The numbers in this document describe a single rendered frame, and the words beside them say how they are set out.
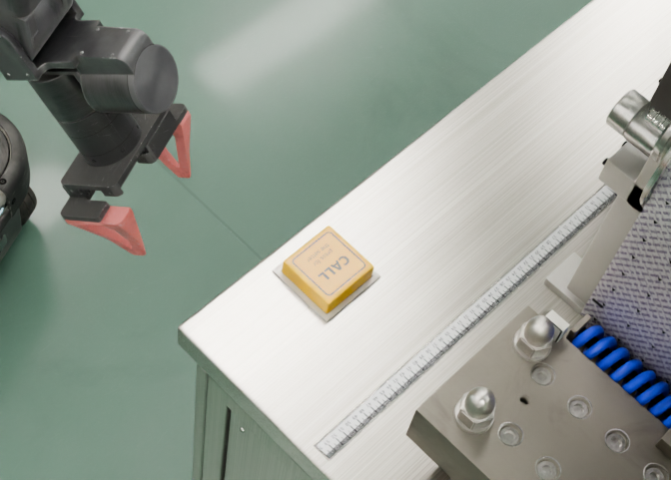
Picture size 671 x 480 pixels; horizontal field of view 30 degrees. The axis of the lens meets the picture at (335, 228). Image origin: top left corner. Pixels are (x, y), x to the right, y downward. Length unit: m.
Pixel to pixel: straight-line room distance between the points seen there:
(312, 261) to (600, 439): 0.36
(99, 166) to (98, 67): 0.13
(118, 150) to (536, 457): 0.46
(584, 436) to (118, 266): 1.37
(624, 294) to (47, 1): 0.57
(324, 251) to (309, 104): 1.29
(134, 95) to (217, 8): 1.74
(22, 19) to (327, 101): 1.65
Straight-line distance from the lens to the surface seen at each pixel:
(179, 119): 1.16
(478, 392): 1.11
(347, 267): 1.32
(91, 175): 1.13
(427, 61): 2.71
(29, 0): 1.01
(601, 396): 1.19
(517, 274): 1.38
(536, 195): 1.44
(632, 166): 1.20
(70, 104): 1.08
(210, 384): 1.34
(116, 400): 2.25
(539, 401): 1.17
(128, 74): 1.02
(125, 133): 1.11
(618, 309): 1.19
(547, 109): 1.52
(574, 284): 1.36
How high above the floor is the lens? 2.06
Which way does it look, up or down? 58 degrees down
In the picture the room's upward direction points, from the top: 12 degrees clockwise
